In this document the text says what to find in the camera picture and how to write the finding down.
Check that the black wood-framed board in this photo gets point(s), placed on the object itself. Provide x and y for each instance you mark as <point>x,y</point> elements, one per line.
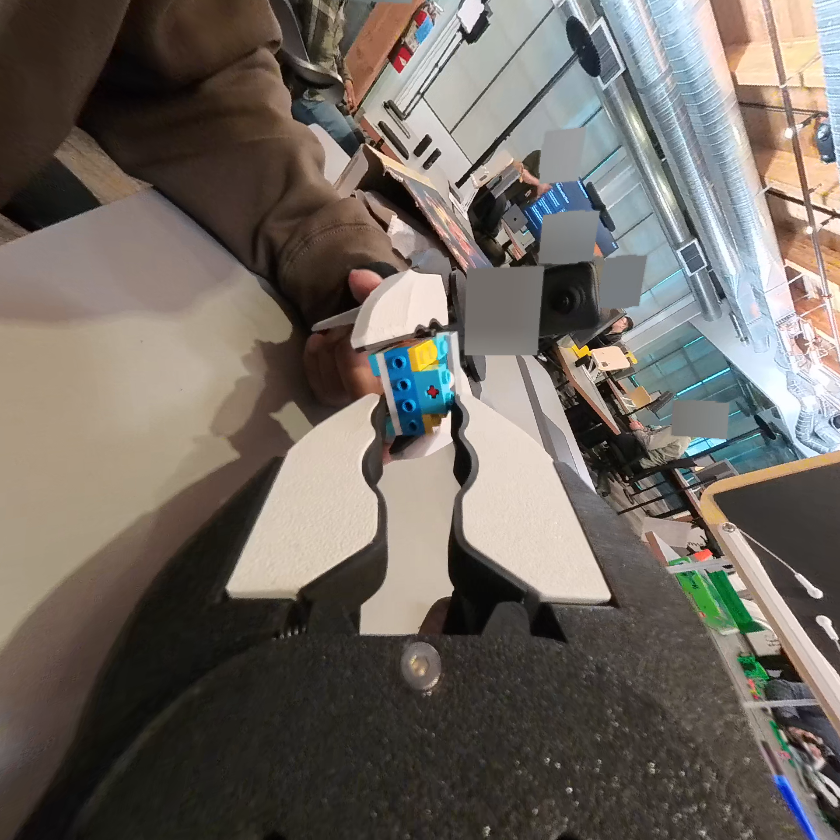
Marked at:
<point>787,525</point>

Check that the black cylinder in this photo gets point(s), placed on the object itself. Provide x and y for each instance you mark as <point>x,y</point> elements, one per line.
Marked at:
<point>420,145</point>
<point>433,159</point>

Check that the studio light panel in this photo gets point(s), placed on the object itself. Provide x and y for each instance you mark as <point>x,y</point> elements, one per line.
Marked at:
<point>472,18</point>

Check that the metal ventilation duct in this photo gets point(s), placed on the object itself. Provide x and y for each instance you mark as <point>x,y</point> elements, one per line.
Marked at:
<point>689,164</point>

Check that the grey desk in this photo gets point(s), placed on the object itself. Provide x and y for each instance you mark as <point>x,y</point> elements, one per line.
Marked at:
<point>131,394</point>

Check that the blue yellow brick model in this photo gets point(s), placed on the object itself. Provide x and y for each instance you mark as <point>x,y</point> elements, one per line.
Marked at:
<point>401,387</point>

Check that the person's left forearm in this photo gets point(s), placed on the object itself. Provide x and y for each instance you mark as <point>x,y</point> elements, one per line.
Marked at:
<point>197,131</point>

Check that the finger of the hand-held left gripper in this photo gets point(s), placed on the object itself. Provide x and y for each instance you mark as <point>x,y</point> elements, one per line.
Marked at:
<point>426,447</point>
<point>407,305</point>

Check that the green box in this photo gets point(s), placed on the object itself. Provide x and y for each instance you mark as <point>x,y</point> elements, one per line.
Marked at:
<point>715,590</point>

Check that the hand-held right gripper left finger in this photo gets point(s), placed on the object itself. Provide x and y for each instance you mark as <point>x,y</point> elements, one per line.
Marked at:
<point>315,518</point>

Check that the dark toy brick set box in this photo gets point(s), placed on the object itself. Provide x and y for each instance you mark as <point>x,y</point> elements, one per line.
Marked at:
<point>446,223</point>

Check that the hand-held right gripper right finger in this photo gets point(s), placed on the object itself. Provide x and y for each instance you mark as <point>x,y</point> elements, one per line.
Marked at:
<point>531,525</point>

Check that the person's left hand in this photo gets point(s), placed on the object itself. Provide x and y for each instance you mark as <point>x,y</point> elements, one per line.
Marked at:
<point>334,371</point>

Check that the computer monitor blue screen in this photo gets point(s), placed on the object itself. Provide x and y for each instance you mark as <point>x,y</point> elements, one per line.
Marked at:
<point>571,200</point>

